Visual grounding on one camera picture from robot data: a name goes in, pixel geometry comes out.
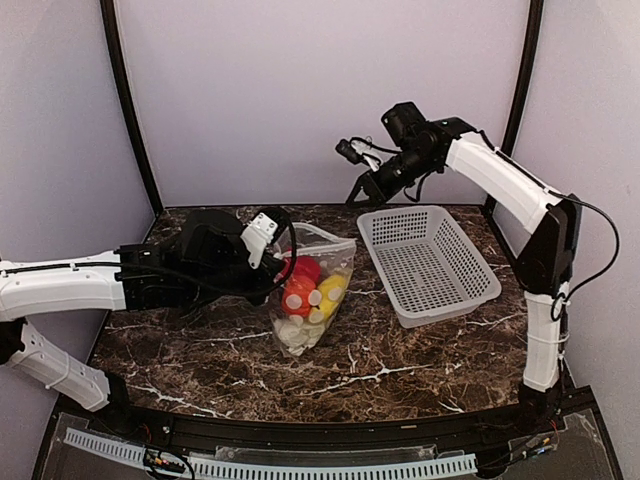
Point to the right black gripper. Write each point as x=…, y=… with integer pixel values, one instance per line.
x=376, y=191

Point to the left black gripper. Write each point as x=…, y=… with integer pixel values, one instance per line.
x=256, y=294

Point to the orange pumpkin toy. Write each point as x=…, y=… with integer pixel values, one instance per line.
x=299, y=296

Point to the red bell pepper toy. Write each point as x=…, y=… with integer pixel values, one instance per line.
x=307, y=267

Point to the white plastic perforated basket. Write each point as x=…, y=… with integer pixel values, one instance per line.
x=428, y=266

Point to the clear polka dot zip bag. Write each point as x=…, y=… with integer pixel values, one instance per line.
x=334, y=254

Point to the yellow corn toy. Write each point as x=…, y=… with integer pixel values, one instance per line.
x=332, y=291

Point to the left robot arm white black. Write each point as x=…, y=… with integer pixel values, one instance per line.
x=130, y=278

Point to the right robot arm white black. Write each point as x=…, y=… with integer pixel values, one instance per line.
x=543, y=268

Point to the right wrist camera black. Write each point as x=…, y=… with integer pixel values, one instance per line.
x=357, y=152

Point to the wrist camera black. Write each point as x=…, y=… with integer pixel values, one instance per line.
x=357, y=152
x=265, y=230

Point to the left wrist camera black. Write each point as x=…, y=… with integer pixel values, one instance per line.
x=265, y=230

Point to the black front rail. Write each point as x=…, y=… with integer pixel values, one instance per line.
x=471, y=432

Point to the small circuit board with wires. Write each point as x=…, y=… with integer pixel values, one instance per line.
x=161, y=464

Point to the white slotted cable duct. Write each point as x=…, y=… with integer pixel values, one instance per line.
x=248, y=463

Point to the right black frame post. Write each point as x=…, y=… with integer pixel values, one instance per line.
x=525, y=71

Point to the black frame post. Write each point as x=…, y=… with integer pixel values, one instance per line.
x=525, y=71
x=126, y=101

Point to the left black frame post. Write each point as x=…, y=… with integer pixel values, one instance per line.
x=126, y=101

